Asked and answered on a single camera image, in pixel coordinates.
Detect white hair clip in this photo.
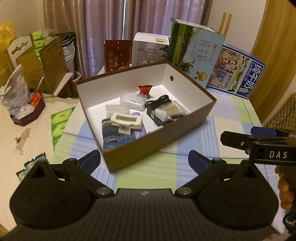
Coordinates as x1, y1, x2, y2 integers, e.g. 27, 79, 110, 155
110, 113, 143, 135

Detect cotton swab bag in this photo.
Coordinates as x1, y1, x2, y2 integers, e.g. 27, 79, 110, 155
154, 101, 190, 123

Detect purple cosmetic tube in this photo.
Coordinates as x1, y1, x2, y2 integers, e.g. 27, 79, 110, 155
130, 111, 149, 140

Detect clear plastic container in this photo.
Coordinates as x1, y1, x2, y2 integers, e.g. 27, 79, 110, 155
106, 104, 130, 118

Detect black shaver box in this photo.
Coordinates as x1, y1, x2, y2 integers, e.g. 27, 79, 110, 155
145, 95, 187, 126

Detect clear floss pick box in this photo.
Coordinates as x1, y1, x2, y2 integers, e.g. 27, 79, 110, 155
119, 93, 147, 111

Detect red snack packet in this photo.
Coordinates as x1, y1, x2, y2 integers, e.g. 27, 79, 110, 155
138, 85, 152, 98

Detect person's right hand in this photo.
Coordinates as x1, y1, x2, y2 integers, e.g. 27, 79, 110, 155
275, 166, 295, 210

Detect quilted brown chair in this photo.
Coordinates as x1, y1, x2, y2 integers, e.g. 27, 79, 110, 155
263, 92, 296, 131

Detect plaid tablecloth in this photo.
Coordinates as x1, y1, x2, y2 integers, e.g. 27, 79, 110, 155
49, 86, 285, 235

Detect green tissue packet on bed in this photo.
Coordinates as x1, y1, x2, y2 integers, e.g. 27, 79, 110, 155
51, 107, 75, 152

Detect teal medicine packets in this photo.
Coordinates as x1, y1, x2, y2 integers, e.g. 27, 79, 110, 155
16, 152, 48, 182

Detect blue cartoon milk box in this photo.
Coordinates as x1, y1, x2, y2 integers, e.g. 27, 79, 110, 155
207, 43, 265, 99

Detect dark red hexagonal tray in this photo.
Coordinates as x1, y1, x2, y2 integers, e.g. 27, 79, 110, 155
10, 92, 46, 126

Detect brown open storage box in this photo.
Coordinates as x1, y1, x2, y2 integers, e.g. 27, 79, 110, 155
76, 61, 217, 173

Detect crumpled white plastic bag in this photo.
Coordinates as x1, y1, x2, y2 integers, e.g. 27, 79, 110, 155
1, 64, 31, 116

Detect green blue milk carton box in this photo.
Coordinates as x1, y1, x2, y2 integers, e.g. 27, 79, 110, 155
167, 18, 225, 87

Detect brown cardboard box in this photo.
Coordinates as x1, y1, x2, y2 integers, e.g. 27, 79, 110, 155
4, 35, 67, 94

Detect dark red gift box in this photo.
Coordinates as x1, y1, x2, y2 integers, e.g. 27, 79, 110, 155
104, 40, 132, 73

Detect white bucket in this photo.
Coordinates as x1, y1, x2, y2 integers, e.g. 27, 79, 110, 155
56, 32, 76, 78

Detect white humidifier box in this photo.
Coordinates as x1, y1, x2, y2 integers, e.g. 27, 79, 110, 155
132, 32, 169, 66

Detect green tissue packs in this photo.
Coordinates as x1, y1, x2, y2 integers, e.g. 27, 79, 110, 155
32, 29, 56, 59

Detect purple curtain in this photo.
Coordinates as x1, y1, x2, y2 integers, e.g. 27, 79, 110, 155
43, 0, 212, 78

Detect yellow plastic bag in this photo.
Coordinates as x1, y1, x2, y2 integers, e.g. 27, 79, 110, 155
0, 22, 16, 86

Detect black power cord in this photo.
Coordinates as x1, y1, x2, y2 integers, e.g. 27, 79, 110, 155
275, 108, 296, 129

